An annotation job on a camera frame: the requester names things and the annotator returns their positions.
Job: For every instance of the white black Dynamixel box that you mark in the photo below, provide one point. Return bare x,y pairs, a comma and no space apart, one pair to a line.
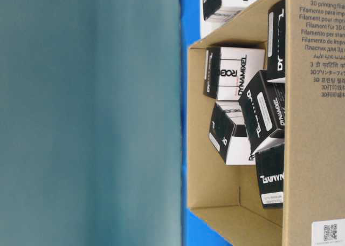
228,70

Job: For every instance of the black white Dynamixel box low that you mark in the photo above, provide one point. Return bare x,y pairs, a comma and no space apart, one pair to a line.
228,134

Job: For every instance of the black Dynamixel box tilted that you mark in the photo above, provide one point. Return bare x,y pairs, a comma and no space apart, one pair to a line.
263,107

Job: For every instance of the brown cardboard box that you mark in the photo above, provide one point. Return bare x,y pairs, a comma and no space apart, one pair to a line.
227,198

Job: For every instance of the black Dynamixel box bottom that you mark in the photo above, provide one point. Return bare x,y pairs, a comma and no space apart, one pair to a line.
270,176

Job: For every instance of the white box under stack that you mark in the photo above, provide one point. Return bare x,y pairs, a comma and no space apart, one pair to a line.
207,27

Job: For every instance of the black white Robotis box outside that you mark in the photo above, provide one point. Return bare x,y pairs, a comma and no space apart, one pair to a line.
223,10

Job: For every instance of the black Dynamixel box upright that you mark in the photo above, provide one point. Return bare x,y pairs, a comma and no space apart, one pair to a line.
276,43

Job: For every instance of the white QR label sticker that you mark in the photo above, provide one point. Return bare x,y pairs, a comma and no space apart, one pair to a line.
329,232

